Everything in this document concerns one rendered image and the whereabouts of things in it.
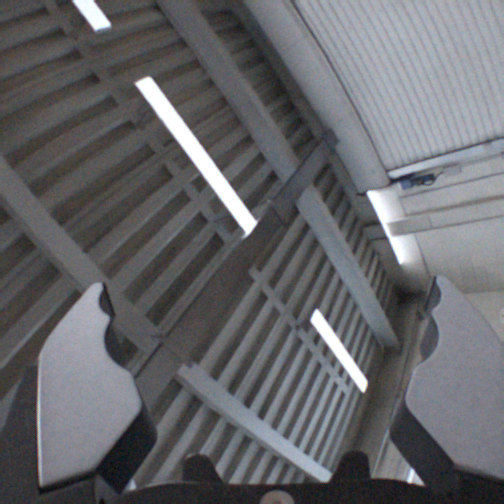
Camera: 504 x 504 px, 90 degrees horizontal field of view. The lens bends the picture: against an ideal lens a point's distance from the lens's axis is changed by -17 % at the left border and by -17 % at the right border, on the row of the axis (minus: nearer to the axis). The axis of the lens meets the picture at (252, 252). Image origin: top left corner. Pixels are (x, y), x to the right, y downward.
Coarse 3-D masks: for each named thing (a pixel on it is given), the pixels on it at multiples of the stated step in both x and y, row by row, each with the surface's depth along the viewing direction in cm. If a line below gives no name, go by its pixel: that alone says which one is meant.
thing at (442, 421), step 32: (448, 288) 10; (448, 320) 8; (480, 320) 8; (448, 352) 7; (480, 352) 7; (416, 384) 6; (448, 384) 6; (480, 384) 6; (416, 416) 6; (448, 416) 6; (480, 416) 5; (416, 448) 6; (448, 448) 5; (480, 448) 5; (416, 480) 6
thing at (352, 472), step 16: (192, 464) 5; (208, 464) 5; (352, 464) 5; (368, 464) 5; (192, 480) 5; (208, 480) 5; (336, 480) 5; (352, 480) 4; (368, 480) 4; (384, 480) 4; (400, 480) 4; (128, 496) 4; (144, 496) 4; (160, 496) 4; (176, 496) 4; (192, 496) 4; (208, 496) 4; (224, 496) 4; (240, 496) 4; (256, 496) 4; (272, 496) 4; (288, 496) 4; (304, 496) 4; (320, 496) 4; (336, 496) 4; (352, 496) 4; (368, 496) 4; (384, 496) 4; (400, 496) 4; (416, 496) 4; (432, 496) 4
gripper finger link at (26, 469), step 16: (32, 368) 7; (32, 384) 7; (16, 400) 6; (32, 400) 6; (16, 416) 6; (32, 416) 6; (0, 432) 5; (16, 432) 5; (32, 432) 5; (0, 448) 5; (16, 448) 5; (32, 448) 5; (0, 464) 5; (16, 464) 5; (32, 464) 5; (0, 480) 4; (16, 480) 4; (32, 480) 5; (80, 480) 5; (96, 480) 5; (0, 496) 4; (16, 496) 4; (32, 496) 4; (48, 496) 4; (64, 496) 4; (80, 496) 4; (96, 496) 5; (112, 496) 5
